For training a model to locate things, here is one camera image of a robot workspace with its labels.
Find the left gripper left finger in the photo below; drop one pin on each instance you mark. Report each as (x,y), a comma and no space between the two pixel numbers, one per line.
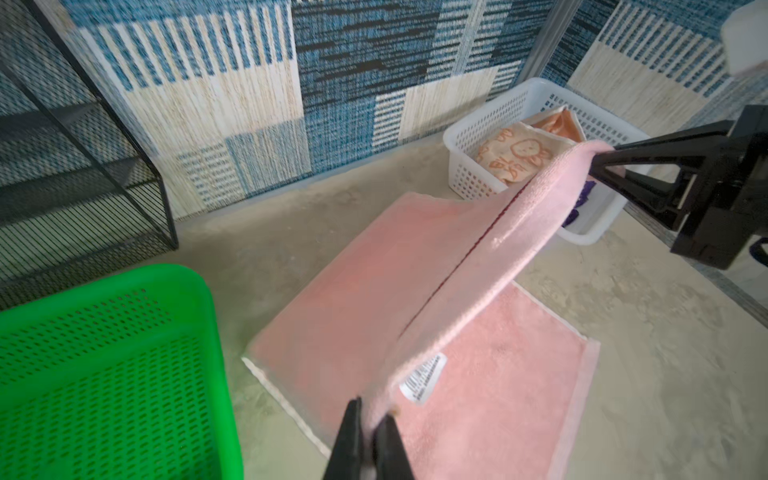
(345,461)

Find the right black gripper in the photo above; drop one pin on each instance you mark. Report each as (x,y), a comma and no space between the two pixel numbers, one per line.
(727,202)

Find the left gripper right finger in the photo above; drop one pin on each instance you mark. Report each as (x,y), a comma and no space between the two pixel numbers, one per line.
(389,454)

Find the pink towel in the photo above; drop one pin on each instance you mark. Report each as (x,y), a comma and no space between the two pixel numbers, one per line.
(421,317)

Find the white plastic basket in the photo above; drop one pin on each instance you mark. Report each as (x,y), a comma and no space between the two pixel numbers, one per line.
(463,139)

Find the purple towel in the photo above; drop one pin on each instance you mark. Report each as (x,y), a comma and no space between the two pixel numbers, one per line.
(582,199)

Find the orange patterned towel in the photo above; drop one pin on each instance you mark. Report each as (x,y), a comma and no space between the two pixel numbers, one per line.
(517,152)

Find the green plastic basket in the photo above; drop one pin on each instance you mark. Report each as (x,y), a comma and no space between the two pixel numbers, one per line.
(122,378)

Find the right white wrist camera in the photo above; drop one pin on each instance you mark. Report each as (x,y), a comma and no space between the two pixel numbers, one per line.
(744,39)

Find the black wire shelf rack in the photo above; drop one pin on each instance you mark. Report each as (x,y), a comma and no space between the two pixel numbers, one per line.
(79,197)

